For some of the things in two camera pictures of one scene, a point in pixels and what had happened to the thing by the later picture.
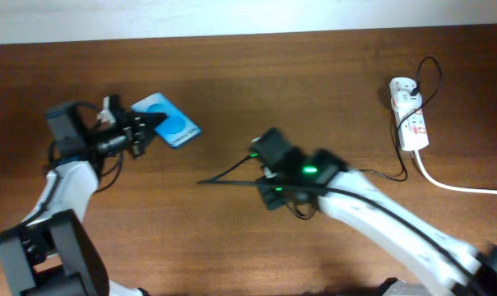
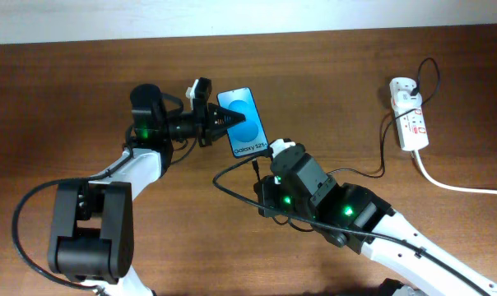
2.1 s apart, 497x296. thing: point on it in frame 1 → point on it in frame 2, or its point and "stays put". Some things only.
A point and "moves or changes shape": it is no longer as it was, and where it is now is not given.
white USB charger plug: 406,101 stays put
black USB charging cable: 396,131 moves or changes shape
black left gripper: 137,131 → 215,127
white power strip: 411,125 stays put
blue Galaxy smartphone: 178,127 moves or changes shape
